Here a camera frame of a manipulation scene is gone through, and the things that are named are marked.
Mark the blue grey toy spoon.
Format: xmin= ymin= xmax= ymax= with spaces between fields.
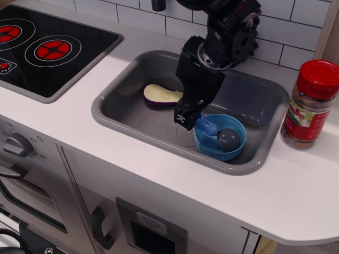
xmin=195 ymin=113 xmax=241 ymax=152

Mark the toy eggplant half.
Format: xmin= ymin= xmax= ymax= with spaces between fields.
xmin=143 ymin=84 xmax=183 ymax=106

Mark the grey plastic sink basin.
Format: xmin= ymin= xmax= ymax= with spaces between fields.
xmin=92 ymin=50 xmax=289 ymax=175

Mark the dark grey cabinet handle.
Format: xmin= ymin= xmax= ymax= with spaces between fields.
xmin=91 ymin=207 xmax=114 ymax=250

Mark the red lid spice jar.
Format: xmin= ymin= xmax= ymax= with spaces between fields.
xmin=280 ymin=60 xmax=338 ymax=150

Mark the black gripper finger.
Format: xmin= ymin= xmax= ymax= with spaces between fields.
xmin=174 ymin=102 xmax=195 ymax=127
xmin=188 ymin=105 xmax=202 ymax=131

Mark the black cable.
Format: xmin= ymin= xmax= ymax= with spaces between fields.
xmin=0 ymin=227 xmax=30 ymax=254

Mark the wooden side post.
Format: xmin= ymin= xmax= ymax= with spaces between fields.
xmin=313 ymin=0 xmax=338 ymax=65

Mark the light blue plastic bowl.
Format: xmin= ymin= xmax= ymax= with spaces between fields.
xmin=194 ymin=114 xmax=247 ymax=161

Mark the grey oven knob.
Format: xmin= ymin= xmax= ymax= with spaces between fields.
xmin=2 ymin=133 xmax=34 ymax=158

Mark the black toy stove top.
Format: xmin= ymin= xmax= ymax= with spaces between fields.
xmin=1 ymin=5 xmax=123 ymax=104

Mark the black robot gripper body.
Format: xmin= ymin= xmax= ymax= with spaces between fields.
xmin=175 ymin=36 xmax=225 ymax=111

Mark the grey dishwasher control panel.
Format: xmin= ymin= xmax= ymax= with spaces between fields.
xmin=115 ymin=197 xmax=188 ymax=254

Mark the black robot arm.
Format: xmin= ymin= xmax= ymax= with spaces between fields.
xmin=174 ymin=1 xmax=261 ymax=130

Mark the grey oven door handle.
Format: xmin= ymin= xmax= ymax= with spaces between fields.
xmin=0 ymin=165 xmax=28 ymax=179

